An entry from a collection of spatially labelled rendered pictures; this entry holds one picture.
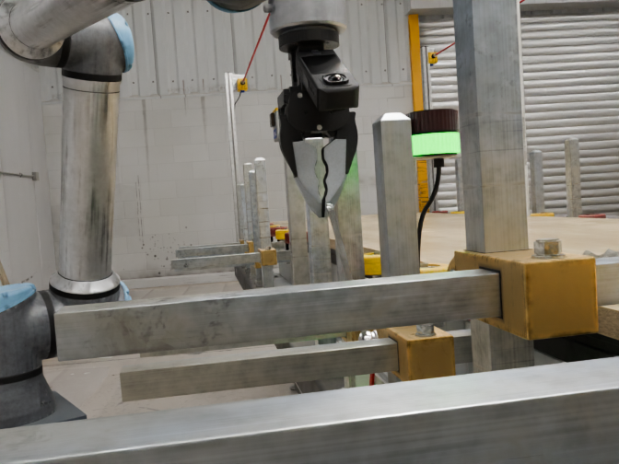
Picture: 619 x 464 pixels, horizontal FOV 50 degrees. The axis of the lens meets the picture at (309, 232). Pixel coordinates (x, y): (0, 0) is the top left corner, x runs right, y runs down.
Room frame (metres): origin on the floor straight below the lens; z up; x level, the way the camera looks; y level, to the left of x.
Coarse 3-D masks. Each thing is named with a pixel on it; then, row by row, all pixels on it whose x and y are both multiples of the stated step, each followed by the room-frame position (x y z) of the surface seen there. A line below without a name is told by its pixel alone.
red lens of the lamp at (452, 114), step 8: (416, 112) 0.74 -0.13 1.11; (424, 112) 0.73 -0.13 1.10; (432, 112) 0.73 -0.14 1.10; (440, 112) 0.73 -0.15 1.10; (448, 112) 0.73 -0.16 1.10; (456, 112) 0.74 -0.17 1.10; (416, 120) 0.74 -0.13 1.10; (424, 120) 0.73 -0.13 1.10; (432, 120) 0.73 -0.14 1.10; (440, 120) 0.73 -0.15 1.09; (448, 120) 0.73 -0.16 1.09; (456, 120) 0.74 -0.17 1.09; (416, 128) 0.74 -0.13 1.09; (424, 128) 0.73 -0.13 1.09; (432, 128) 0.73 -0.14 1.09; (440, 128) 0.73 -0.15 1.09; (448, 128) 0.73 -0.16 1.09; (456, 128) 0.74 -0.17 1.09
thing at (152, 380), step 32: (256, 352) 0.69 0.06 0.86; (288, 352) 0.68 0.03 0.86; (320, 352) 0.68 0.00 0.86; (352, 352) 0.68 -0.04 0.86; (384, 352) 0.69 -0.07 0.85; (128, 384) 0.65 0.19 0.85; (160, 384) 0.65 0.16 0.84; (192, 384) 0.66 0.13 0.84; (224, 384) 0.66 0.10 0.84; (256, 384) 0.67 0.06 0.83
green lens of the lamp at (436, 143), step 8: (416, 136) 0.74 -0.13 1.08; (424, 136) 0.73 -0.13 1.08; (432, 136) 0.73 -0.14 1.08; (440, 136) 0.73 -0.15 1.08; (448, 136) 0.73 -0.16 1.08; (456, 136) 0.74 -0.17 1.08; (416, 144) 0.74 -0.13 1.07; (424, 144) 0.73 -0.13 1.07; (432, 144) 0.73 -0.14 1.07; (440, 144) 0.73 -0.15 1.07; (448, 144) 0.73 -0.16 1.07; (456, 144) 0.74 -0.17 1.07; (416, 152) 0.74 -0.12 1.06; (424, 152) 0.73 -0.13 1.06; (432, 152) 0.73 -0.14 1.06; (440, 152) 0.73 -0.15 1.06; (448, 152) 0.73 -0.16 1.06; (456, 152) 0.74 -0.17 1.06
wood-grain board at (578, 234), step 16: (368, 224) 2.56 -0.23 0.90; (432, 224) 2.25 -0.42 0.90; (448, 224) 2.19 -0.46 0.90; (464, 224) 2.12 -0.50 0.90; (528, 224) 1.90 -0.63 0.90; (544, 224) 1.85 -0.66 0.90; (560, 224) 1.81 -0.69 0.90; (576, 224) 1.77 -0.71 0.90; (592, 224) 1.72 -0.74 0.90; (608, 224) 1.68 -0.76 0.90; (368, 240) 1.67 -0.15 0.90; (432, 240) 1.53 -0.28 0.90; (448, 240) 1.50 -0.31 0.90; (464, 240) 1.47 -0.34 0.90; (576, 240) 1.29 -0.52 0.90; (592, 240) 1.27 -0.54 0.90; (608, 240) 1.24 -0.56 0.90; (432, 256) 1.17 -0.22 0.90; (448, 256) 1.16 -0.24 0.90; (608, 320) 0.60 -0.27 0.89; (608, 336) 0.61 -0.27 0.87
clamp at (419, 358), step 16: (384, 336) 0.74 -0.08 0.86; (400, 336) 0.68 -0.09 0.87; (416, 336) 0.67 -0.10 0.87; (432, 336) 0.67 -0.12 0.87; (448, 336) 0.67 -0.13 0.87; (400, 352) 0.68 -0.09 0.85; (416, 352) 0.66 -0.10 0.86; (432, 352) 0.66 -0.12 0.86; (448, 352) 0.67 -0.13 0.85; (400, 368) 0.69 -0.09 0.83; (416, 368) 0.66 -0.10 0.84; (432, 368) 0.66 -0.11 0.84; (448, 368) 0.67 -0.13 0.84
